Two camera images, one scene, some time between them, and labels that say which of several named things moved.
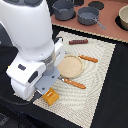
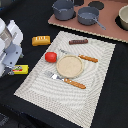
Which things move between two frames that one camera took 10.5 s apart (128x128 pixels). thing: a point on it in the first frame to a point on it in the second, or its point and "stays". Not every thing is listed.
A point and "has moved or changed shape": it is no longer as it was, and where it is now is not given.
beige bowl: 123,15 stays
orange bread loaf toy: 51,96 has moved or changed shape
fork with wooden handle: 72,82 stays
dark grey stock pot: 63,10 stays
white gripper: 27,75 to 11,50
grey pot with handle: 88,16 stays
